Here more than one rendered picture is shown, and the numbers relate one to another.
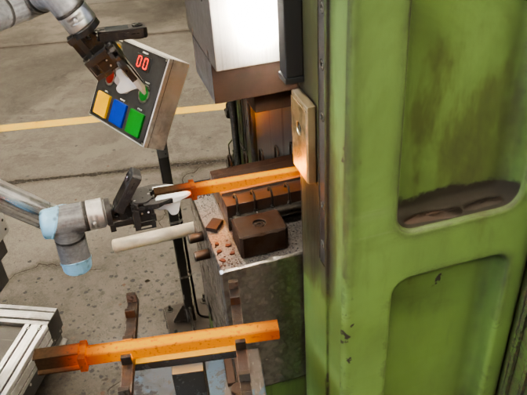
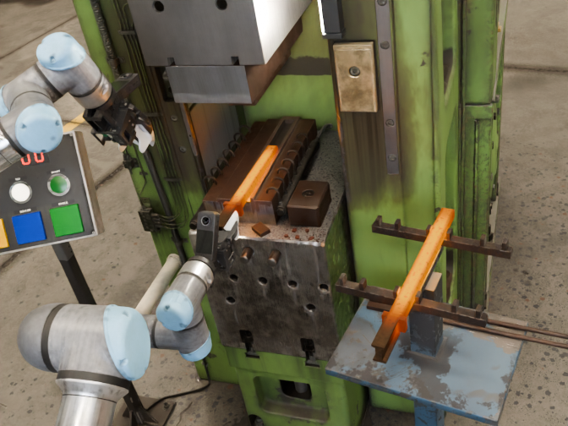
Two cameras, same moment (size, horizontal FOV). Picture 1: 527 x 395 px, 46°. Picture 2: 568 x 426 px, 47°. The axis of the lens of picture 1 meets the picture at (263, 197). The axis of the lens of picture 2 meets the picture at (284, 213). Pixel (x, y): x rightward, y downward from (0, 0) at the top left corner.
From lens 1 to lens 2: 1.21 m
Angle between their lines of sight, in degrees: 41
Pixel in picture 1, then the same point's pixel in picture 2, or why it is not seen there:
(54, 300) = not seen: outside the picture
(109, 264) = not seen: outside the picture
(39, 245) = not seen: outside the picture
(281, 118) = (208, 128)
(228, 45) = (265, 36)
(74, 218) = (197, 287)
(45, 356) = (386, 338)
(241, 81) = (258, 74)
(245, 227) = (306, 201)
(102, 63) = (127, 125)
